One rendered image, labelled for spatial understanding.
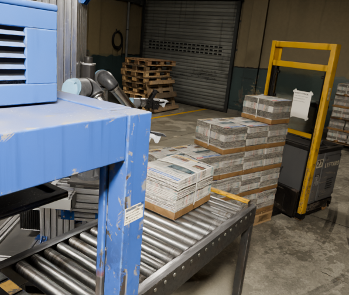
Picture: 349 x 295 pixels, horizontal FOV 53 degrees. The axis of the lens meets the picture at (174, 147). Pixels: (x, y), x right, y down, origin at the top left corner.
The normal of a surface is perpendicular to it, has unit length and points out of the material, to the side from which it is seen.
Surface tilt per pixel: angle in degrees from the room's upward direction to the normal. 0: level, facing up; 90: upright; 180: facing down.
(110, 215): 90
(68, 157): 90
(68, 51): 90
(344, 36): 90
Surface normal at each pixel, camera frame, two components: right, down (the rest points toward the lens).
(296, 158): -0.79, 0.10
